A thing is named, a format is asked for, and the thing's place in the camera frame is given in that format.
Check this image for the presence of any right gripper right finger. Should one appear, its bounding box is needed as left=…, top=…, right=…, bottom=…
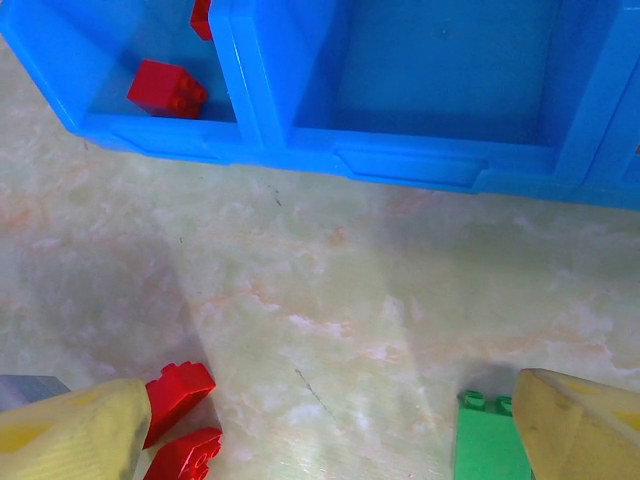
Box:
left=513, top=368, right=640, bottom=480

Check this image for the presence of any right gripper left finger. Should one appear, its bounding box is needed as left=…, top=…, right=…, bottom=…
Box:
left=0, top=377, right=153, bottom=480

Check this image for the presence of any green lego brick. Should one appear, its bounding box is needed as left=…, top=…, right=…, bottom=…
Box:
left=454, top=389, right=534, bottom=480

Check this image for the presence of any red lego brick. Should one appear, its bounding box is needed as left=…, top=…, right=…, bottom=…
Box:
left=144, top=362, right=216, bottom=449
left=127, top=59, right=209, bottom=121
left=189, top=0, right=214, bottom=41
left=144, top=427, right=224, bottom=480

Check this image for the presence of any blue three-compartment plastic bin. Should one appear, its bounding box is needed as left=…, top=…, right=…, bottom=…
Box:
left=0, top=0, right=640, bottom=211

